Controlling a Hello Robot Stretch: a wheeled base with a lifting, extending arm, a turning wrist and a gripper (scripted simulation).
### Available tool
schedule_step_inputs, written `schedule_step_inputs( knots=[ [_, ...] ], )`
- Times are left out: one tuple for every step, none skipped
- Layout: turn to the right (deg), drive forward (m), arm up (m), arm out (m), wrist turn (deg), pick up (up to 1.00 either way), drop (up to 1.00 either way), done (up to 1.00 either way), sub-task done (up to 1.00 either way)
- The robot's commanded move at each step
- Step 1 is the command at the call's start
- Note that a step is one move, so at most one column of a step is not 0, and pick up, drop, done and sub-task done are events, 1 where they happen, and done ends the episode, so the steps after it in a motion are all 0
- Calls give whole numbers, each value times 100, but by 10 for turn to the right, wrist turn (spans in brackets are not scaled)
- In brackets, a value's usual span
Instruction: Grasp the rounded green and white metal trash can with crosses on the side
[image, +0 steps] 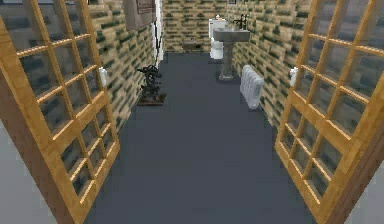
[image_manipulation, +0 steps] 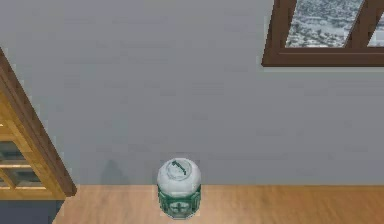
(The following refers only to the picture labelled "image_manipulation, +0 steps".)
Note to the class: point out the wooden door with glass panes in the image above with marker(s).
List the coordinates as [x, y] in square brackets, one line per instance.
[23, 146]

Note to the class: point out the green and white trash can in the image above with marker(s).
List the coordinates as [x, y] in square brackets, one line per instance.
[179, 186]

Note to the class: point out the brown framed window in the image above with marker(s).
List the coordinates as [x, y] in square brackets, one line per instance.
[278, 40]

